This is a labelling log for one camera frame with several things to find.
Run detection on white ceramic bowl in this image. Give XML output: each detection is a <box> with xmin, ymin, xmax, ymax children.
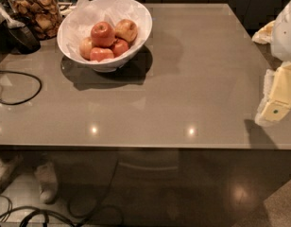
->
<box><xmin>57</xmin><ymin>0</ymin><xmax>152</xmax><ymax>73</ymax></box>

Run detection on white shoe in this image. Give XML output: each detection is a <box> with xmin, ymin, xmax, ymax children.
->
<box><xmin>34</xmin><ymin>162</ymin><xmax>59</xmax><ymax>204</ymax></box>
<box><xmin>0</xmin><ymin>155</ymin><xmax>22</xmax><ymax>193</ymax></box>

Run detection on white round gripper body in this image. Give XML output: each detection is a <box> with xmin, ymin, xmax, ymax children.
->
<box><xmin>270</xmin><ymin>0</ymin><xmax>291</xmax><ymax>61</ymax></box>

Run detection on red apple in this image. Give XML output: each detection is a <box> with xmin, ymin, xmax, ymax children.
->
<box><xmin>90</xmin><ymin>47</ymin><xmax>114</xmax><ymax>61</ymax></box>
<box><xmin>91</xmin><ymin>21</ymin><xmax>115</xmax><ymax>47</ymax></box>
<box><xmin>111</xmin><ymin>39</ymin><xmax>129</xmax><ymax>57</ymax></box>

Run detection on black appliance with scoop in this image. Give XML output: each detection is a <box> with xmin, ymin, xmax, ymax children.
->
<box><xmin>0</xmin><ymin>4</ymin><xmax>41</xmax><ymax>55</ymax></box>

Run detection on right lower red apple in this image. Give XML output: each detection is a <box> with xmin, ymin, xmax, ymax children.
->
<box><xmin>111</xmin><ymin>39</ymin><xmax>129</xmax><ymax>57</ymax></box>

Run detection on left pale apple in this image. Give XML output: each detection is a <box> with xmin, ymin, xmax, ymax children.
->
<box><xmin>79</xmin><ymin>37</ymin><xmax>93</xmax><ymax>60</ymax></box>

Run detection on black cable on table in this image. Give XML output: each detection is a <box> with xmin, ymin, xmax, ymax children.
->
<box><xmin>0</xmin><ymin>69</ymin><xmax>43</xmax><ymax>106</ymax></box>

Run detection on white shoe left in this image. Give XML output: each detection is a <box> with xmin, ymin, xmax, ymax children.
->
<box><xmin>0</xmin><ymin>155</ymin><xmax>22</xmax><ymax>193</ymax></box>

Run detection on top red apple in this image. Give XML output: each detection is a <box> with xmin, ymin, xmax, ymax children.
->
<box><xmin>91</xmin><ymin>21</ymin><xmax>115</xmax><ymax>47</ymax></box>

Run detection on front red apple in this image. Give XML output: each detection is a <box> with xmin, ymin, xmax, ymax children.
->
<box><xmin>90</xmin><ymin>47</ymin><xmax>114</xmax><ymax>61</ymax></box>

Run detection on glass jar of dried chips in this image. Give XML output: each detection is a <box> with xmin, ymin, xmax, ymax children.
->
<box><xmin>9</xmin><ymin>0</ymin><xmax>61</xmax><ymax>40</ymax></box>

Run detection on black cables on floor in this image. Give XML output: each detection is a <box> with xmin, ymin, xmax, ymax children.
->
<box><xmin>0</xmin><ymin>158</ymin><xmax>125</xmax><ymax>227</ymax></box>

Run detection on back right yellow-red apple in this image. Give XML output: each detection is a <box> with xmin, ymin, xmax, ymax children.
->
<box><xmin>114</xmin><ymin>19</ymin><xmax>138</xmax><ymax>43</ymax></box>

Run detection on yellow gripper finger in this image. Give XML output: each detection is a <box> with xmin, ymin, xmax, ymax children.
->
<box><xmin>255</xmin><ymin>62</ymin><xmax>291</xmax><ymax>127</ymax></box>
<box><xmin>251</xmin><ymin>21</ymin><xmax>275</xmax><ymax>44</ymax></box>

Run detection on white shoe right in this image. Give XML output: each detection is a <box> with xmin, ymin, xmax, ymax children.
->
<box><xmin>34</xmin><ymin>162</ymin><xmax>59</xmax><ymax>204</ymax></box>

